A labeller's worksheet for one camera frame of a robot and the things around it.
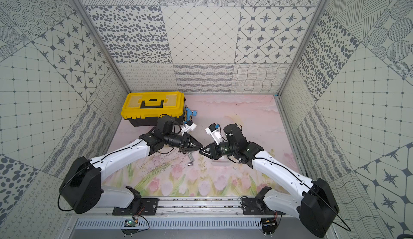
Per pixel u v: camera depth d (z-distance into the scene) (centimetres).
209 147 67
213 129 67
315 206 39
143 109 92
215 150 65
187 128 74
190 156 90
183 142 66
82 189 42
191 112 106
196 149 72
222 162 90
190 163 86
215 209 74
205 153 71
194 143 73
